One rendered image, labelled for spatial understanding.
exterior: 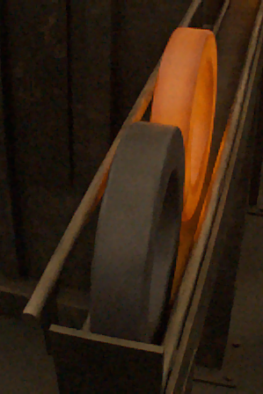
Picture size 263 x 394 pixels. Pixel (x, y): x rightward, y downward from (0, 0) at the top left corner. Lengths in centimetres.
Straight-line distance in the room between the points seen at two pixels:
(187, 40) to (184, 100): 6
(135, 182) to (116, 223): 3
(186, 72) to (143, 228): 19
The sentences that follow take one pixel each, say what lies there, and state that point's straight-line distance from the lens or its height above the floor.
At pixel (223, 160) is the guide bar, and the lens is 64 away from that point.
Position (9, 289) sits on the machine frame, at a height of 7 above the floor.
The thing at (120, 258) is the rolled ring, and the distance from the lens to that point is 38.
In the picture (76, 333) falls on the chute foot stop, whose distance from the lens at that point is 41.
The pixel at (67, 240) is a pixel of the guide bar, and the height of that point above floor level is 67.
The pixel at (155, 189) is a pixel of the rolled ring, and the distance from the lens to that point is 39.
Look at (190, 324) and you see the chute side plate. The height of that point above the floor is 61.
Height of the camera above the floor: 94
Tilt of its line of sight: 31 degrees down
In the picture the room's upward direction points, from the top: 1 degrees clockwise
